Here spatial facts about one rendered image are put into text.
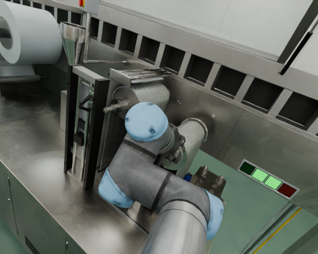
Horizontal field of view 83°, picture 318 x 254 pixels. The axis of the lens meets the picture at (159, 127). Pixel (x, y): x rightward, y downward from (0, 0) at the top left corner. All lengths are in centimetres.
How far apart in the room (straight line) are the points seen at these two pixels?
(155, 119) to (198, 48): 66
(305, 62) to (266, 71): 236
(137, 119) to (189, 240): 20
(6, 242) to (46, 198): 101
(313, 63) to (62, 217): 317
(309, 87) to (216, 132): 40
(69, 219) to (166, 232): 67
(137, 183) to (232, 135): 69
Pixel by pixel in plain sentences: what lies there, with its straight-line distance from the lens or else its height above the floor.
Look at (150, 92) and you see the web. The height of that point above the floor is 140.
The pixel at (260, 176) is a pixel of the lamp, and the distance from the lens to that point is 100.
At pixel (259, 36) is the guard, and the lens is 84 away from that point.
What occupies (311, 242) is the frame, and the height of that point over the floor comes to 89.
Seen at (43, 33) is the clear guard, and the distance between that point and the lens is 132.
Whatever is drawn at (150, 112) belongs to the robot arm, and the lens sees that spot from 32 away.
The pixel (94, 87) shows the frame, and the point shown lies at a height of 141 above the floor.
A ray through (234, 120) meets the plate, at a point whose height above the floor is 137.
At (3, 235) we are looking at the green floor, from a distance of 196.
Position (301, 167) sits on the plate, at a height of 131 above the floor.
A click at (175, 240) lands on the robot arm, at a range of 23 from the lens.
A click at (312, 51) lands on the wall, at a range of 323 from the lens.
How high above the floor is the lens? 164
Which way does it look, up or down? 28 degrees down
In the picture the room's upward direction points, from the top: 18 degrees clockwise
